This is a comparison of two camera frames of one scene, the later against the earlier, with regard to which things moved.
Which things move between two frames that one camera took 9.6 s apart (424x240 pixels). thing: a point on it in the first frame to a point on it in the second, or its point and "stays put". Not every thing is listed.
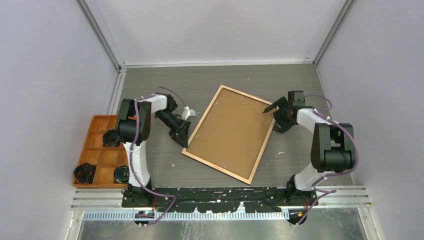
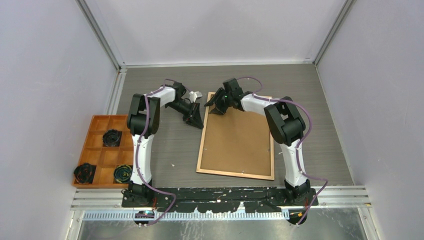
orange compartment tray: (105, 158) stays put
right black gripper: (282, 126) to (219, 109)
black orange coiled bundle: (84, 173) stays put
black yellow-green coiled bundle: (121, 173) stays put
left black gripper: (181, 136) to (195, 120)
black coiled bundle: (111, 138) stays put
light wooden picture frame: (249, 181) to (202, 148)
